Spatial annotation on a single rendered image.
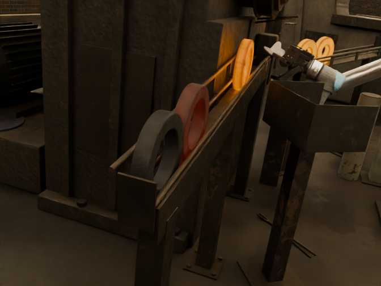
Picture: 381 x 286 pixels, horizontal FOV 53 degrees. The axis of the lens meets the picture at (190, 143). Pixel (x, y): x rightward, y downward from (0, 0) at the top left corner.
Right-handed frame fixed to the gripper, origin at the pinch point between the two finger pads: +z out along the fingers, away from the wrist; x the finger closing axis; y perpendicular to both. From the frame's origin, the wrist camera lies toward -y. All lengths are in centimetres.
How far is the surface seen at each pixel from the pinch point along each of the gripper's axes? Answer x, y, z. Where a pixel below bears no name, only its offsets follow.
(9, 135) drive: 44, -79, 81
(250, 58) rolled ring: 29.6, -0.8, 1.1
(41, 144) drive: 44, -74, 65
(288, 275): 49, -61, -51
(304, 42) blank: -42.2, 5.7, -12.8
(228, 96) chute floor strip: 44.1, -13.1, 0.4
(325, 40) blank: -56, 10, -22
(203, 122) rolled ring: 87, -9, -2
